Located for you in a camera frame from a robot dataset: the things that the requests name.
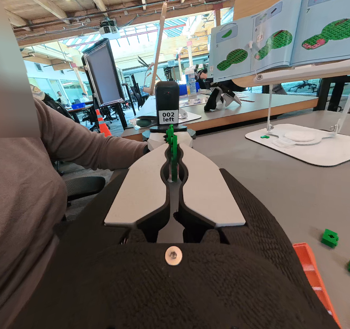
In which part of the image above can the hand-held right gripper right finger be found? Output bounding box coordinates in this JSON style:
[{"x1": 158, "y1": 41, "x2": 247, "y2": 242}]
[{"x1": 174, "y1": 144, "x2": 246, "y2": 229}]

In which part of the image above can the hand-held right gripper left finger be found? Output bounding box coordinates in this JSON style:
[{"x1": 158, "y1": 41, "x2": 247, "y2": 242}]
[{"x1": 103, "y1": 143, "x2": 168, "y2": 228}]

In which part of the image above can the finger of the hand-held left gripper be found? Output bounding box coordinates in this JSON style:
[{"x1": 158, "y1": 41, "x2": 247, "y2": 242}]
[
  {"x1": 147, "y1": 132, "x2": 168, "y2": 153},
  {"x1": 175, "y1": 131, "x2": 194, "y2": 149}
]

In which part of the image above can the green lego plate assembly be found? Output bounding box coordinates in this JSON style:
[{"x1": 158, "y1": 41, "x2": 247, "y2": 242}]
[{"x1": 165, "y1": 124, "x2": 180, "y2": 183}]

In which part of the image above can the person's left forearm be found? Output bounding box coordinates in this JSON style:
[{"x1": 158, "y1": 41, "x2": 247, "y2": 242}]
[{"x1": 34, "y1": 96, "x2": 149, "y2": 171}]

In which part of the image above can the lego instruction booklet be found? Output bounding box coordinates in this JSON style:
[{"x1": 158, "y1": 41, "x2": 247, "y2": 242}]
[{"x1": 209, "y1": 0, "x2": 350, "y2": 79}]

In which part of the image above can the white wipes canister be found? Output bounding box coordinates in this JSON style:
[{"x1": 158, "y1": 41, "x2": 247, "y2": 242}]
[{"x1": 185, "y1": 68, "x2": 197, "y2": 97}]

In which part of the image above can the black office chair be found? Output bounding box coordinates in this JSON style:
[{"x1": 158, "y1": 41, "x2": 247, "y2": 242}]
[{"x1": 129, "y1": 85, "x2": 145, "y2": 111}]

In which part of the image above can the spare hand-held gripper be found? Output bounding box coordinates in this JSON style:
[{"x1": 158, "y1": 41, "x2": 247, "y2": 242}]
[{"x1": 197, "y1": 64, "x2": 242, "y2": 112}]

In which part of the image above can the orange traffic cone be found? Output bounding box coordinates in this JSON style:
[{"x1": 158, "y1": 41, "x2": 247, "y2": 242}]
[{"x1": 95, "y1": 109, "x2": 112, "y2": 137}]

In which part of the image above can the grey office chair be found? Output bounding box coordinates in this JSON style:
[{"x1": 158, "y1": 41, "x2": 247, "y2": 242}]
[{"x1": 55, "y1": 176, "x2": 106, "y2": 223}]

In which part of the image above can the grey table with wooden edge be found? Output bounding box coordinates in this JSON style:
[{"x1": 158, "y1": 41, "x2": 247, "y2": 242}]
[{"x1": 120, "y1": 91, "x2": 320, "y2": 142}]

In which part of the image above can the black framed monitor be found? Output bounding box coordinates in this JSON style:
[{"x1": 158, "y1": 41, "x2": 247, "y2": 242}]
[{"x1": 81, "y1": 38, "x2": 125, "y2": 108}]

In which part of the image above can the ceiling mounted projector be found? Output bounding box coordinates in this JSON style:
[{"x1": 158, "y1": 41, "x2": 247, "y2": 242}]
[{"x1": 98, "y1": 19, "x2": 121, "y2": 41}]

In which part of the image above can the person's torso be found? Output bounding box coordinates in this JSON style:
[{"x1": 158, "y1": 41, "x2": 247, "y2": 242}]
[{"x1": 0, "y1": 137, "x2": 67, "y2": 329}]

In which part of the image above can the orange brick separator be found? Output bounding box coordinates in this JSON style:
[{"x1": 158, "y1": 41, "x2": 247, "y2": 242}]
[{"x1": 293, "y1": 243, "x2": 342, "y2": 329}]

